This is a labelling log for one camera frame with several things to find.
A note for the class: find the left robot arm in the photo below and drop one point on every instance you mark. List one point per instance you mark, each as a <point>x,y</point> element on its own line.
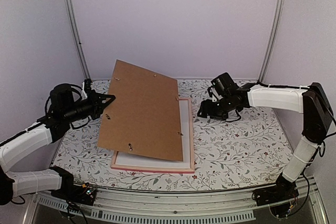
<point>43,132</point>

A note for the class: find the front aluminium rail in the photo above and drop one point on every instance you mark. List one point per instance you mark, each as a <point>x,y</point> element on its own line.
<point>127,206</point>

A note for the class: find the aluminium post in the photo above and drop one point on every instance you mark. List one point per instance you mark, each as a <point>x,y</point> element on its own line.
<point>76,37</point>
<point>272,39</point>

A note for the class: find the left aluminium post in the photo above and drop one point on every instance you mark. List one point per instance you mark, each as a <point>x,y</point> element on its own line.
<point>76,37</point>

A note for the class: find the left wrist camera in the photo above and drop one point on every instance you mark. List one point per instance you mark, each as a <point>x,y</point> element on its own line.
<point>86,88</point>

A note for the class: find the dark photo print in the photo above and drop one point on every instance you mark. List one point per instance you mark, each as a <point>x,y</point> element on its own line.
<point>183,129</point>

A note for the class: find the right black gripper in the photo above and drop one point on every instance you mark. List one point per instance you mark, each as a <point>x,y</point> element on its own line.
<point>206,111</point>

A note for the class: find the floral table mat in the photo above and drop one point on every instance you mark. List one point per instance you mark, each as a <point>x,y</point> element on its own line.
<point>227,155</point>

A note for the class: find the right aluminium post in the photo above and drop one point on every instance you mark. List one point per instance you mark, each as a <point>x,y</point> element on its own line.
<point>272,39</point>

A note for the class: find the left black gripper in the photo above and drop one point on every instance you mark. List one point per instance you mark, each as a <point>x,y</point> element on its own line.
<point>96,98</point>

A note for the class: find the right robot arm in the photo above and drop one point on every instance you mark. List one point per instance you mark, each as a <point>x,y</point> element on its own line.
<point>310,101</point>

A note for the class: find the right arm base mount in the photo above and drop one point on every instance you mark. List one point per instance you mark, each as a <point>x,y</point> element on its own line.
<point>280,201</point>

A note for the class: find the pink wooden picture frame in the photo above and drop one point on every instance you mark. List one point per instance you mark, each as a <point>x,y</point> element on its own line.
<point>191,155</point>

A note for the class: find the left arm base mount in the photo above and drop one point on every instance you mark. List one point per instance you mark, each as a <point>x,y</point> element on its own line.
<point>84,194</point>

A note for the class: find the brown backing board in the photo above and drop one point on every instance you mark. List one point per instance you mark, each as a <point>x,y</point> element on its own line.
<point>144,119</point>

